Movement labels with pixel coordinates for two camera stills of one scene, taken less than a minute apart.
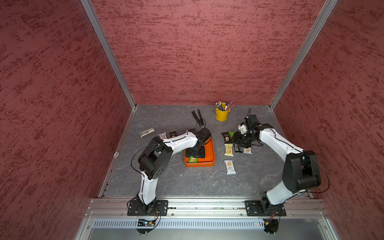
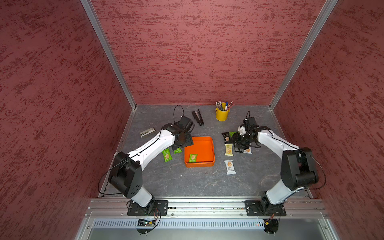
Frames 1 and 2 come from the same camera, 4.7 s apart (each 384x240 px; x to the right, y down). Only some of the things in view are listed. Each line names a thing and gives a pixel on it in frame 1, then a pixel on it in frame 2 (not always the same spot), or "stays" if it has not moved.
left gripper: [201, 154] -> [189, 141]
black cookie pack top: [226, 137] stays
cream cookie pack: [228, 148] stays
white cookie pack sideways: [247, 150] stays
